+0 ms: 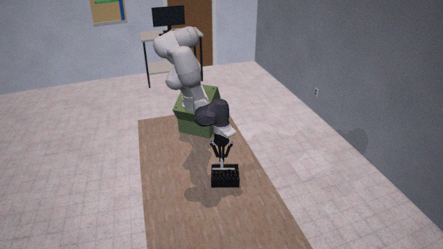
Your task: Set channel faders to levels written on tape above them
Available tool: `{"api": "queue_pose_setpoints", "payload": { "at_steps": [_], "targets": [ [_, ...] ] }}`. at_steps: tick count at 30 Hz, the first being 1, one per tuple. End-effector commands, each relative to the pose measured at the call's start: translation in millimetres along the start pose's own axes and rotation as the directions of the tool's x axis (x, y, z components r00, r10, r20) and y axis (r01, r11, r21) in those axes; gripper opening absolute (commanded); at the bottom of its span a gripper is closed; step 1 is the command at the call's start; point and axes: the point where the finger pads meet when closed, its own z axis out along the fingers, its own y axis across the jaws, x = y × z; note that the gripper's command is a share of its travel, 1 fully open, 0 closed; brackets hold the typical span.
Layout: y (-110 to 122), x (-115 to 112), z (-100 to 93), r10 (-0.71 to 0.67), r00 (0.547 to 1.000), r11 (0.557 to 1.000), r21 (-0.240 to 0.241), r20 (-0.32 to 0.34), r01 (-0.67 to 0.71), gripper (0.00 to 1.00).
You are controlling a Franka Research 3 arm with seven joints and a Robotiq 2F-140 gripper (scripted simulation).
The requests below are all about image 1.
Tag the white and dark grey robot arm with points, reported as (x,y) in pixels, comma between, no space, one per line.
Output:
(175,46)

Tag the black lighting desk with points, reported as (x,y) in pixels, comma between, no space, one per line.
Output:
(228,176)

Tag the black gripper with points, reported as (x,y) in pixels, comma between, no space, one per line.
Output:
(220,144)

